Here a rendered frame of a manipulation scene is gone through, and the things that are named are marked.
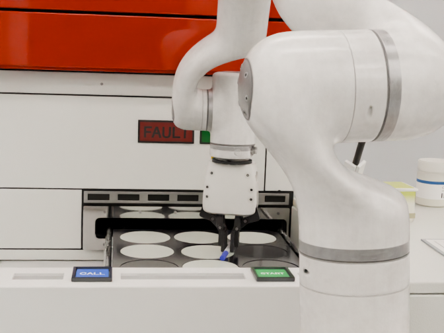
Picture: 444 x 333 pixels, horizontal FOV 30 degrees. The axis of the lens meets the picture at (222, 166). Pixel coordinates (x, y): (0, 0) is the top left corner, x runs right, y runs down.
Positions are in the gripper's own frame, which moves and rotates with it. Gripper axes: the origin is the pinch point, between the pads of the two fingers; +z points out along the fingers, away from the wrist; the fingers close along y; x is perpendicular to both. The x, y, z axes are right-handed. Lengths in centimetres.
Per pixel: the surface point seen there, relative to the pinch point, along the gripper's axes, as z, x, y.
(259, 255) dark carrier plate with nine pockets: 2.4, 0.3, -6.1
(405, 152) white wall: 5, -191, -42
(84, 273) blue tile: -3.8, 41.8, 14.2
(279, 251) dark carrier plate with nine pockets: 2.4, -3.8, -9.4
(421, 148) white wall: 3, -193, -49
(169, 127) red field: -18.8, -17.7, 16.2
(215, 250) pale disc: 2.3, -0.4, 2.5
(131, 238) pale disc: 2.3, -4.8, 20.2
